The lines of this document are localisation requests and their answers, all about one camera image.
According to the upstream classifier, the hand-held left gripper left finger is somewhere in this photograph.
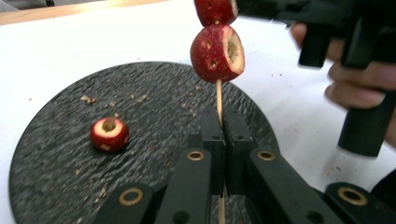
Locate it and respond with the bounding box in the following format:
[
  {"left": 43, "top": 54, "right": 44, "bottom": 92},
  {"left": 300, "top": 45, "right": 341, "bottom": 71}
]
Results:
[{"left": 200, "top": 106, "right": 226, "bottom": 197}]

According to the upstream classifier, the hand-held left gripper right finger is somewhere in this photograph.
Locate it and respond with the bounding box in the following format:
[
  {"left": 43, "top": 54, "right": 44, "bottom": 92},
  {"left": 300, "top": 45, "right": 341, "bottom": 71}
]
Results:
[{"left": 224, "top": 106, "right": 260, "bottom": 197}]

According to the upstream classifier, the thin bamboo skewer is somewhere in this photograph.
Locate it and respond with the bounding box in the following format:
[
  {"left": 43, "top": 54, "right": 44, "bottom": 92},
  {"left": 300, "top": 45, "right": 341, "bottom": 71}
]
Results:
[{"left": 212, "top": 18, "right": 227, "bottom": 224}]

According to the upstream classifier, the black round slate plate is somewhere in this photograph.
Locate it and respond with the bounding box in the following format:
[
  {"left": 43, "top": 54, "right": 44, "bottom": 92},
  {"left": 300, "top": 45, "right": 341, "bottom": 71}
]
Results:
[{"left": 8, "top": 61, "right": 280, "bottom": 224}]

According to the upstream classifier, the red cored hawthorn fruit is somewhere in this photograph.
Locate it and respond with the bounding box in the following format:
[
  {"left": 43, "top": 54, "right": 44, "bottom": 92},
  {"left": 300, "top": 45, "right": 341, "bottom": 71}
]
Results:
[
  {"left": 192, "top": 0, "right": 240, "bottom": 28},
  {"left": 89, "top": 116, "right": 131, "bottom": 153},
  {"left": 189, "top": 23, "right": 247, "bottom": 84}
]

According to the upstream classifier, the light wooden table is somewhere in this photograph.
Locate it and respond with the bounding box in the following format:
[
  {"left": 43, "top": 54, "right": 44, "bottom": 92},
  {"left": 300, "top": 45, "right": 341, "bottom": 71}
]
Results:
[{"left": 0, "top": 0, "right": 171, "bottom": 26}]

